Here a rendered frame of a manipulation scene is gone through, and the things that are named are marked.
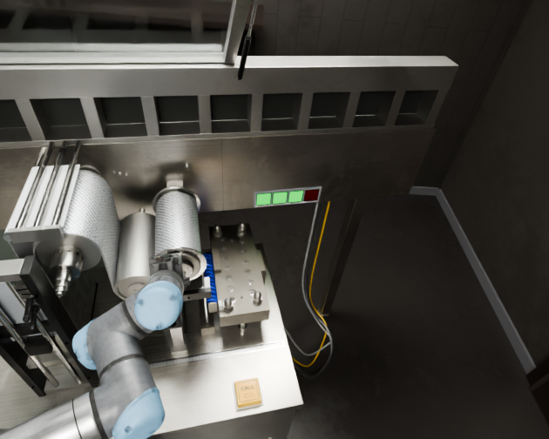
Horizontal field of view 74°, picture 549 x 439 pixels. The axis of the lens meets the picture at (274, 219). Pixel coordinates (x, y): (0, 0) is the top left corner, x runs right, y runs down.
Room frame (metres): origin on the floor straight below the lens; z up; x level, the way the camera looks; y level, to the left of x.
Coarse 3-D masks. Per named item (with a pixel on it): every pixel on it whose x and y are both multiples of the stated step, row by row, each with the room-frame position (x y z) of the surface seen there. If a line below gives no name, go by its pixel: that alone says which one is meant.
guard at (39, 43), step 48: (0, 0) 0.71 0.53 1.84; (48, 0) 0.73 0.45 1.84; (96, 0) 0.75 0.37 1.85; (144, 0) 0.77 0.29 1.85; (192, 0) 0.79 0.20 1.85; (0, 48) 0.83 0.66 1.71; (48, 48) 0.85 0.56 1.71; (96, 48) 0.88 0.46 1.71; (144, 48) 0.91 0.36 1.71; (192, 48) 0.94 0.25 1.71
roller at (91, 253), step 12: (48, 240) 0.54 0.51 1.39; (60, 240) 0.55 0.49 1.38; (72, 240) 0.56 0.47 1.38; (84, 240) 0.56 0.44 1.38; (36, 252) 0.53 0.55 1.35; (48, 252) 0.54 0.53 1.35; (84, 252) 0.56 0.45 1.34; (96, 252) 0.57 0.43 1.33; (48, 264) 0.54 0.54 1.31; (84, 264) 0.56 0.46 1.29; (96, 264) 0.57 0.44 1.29
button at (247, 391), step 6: (252, 378) 0.47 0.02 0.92; (234, 384) 0.46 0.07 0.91; (240, 384) 0.45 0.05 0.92; (246, 384) 0.45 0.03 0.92; (252, 384) 0.46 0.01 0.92; (258, 384) 0.46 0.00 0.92; (240, 390) 0.43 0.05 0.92; (246, 390) 0.44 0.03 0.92; (252, 390) 0.44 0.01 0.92; (258, 390) 0.44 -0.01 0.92; (240, 396) 0.42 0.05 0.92; (246, 396) 0.42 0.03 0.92; (252, 396) 0.42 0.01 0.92; (258, 396) 0.42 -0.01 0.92; (240, 402) 0.40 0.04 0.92; (246, 402) 0.40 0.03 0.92; (252, 402) 0.41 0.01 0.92; (258, 402) 0.41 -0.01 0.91
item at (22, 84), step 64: (0, 64) 0.85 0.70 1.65; (64, 64) 0.89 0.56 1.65; (128, 64) 0.93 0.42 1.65; (192, 64) 0.97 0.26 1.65; (256, 64) 1.02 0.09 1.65; (320, 64) 1.07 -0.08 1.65; (384, 64) 1.12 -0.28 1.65; (448, 64) 1.18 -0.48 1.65; (0, 128) 0.88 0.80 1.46; (64, 128) 0.91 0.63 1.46; (128, 128) 0.95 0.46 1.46; (192, 128) 0.99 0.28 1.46; (256, 128) 1.01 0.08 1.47; (320, 128) 1.07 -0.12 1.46; (384, 128) 1.13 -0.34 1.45
